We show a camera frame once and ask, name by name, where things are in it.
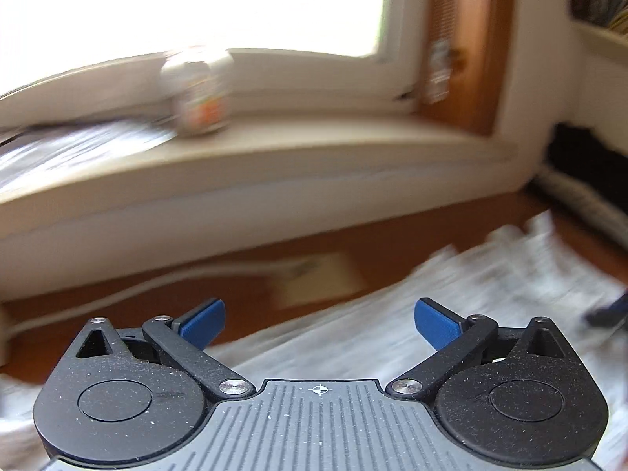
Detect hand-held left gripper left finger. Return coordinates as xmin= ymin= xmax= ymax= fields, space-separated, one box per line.
xmin=73 ymin=297 xmax=256 ymax=402

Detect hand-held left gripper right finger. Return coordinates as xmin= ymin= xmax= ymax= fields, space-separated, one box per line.
xmin=386 ymin=297 xmax=569 ymax=400

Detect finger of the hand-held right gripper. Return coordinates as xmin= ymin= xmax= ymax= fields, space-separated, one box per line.
xmin=586 ymin=292 xmax=628 ymax=327

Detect white patterned pants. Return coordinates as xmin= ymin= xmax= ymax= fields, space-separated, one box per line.
xmin=0 ymin=210 xmax=628 ymax=471

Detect white patterned folded garment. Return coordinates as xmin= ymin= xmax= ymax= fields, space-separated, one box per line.
xmin=532 ymin=167 xmax=628 ymax=242

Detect beige socket plate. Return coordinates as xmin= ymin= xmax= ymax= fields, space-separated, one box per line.
xmin=267 ymin=251 xmax=366 ymax=311

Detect black folded sweater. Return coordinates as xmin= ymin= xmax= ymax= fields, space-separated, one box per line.
xmin=544 ymin=122 xmax=628 ymax=207

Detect beige window sill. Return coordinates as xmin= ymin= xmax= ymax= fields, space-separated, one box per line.
xmin=0 ymin=108 xmax=521 ymax=252

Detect clear plastic bag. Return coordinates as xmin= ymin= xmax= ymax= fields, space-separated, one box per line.
xmin=0 ymin=118 xmax=172 ymax=198

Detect glass jar with orange label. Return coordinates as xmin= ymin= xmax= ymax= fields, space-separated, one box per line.
xmin=161 ymin=48 xmax=231 ymax=138

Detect wooden window trim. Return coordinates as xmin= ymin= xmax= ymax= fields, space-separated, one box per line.
xmin=417 ymin=0 xmax=518 ymax=135

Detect clear plastic cord clip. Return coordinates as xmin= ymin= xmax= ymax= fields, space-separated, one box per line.
xmin=423 ymin=39 xmax=455 ymax=105

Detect white window frame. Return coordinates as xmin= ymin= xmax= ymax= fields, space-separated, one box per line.
xmin=0 ymin=0 xmax=433 ymax=124

